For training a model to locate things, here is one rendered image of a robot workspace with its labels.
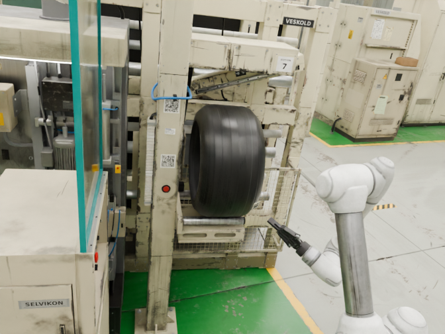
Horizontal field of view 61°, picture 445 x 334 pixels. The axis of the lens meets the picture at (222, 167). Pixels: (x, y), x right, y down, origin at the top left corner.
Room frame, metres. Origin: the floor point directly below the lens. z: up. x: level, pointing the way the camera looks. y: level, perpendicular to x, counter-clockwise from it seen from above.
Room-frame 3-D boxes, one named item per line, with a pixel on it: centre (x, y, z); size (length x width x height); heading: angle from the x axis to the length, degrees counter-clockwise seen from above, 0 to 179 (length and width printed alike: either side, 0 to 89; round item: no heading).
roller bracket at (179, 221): (1.82, 0.22, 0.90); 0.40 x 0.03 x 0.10; 14
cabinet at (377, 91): (6.29, -2.34, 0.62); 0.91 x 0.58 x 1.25; 116
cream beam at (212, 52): (2.18, 0.00, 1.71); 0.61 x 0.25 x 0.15; 104
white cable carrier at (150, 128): (1.73, 0.37, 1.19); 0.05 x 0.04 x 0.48; 14
